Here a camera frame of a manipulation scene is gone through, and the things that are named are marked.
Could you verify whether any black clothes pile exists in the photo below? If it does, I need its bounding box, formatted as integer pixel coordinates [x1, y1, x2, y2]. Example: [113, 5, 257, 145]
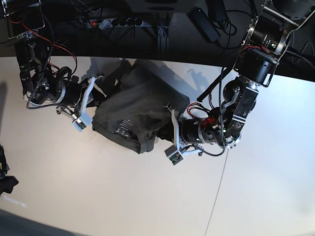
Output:
[0, 146, 19, 194]

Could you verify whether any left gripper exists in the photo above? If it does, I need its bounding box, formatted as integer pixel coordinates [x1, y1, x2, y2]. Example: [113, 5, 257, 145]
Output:
[157, 115, 243, 156]

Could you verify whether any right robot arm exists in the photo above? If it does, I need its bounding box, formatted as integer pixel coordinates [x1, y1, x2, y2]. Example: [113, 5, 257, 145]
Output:
[0, 0, 120, 119]

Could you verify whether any aluminium frame post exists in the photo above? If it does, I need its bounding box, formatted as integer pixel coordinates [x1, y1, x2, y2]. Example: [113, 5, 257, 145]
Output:
[156, 12, 171, 60]

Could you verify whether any grey green T-shirt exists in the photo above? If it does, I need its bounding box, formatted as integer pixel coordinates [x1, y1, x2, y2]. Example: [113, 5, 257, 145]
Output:
[92, 60, 190, 154]

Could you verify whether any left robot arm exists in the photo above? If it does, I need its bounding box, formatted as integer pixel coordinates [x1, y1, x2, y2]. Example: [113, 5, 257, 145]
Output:
[165, 0, 315, 164]

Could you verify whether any grey power strip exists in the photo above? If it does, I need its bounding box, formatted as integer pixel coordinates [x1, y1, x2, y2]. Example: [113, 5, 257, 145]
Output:
[79, 17, 156, 30]

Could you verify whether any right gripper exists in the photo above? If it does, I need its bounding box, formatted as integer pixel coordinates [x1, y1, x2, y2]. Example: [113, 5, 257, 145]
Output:
[53, 74, 123, 116]

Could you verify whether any black power adapter brick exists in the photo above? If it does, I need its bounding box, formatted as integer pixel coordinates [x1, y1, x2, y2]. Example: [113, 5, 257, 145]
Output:
[188, 7, 221, 43]

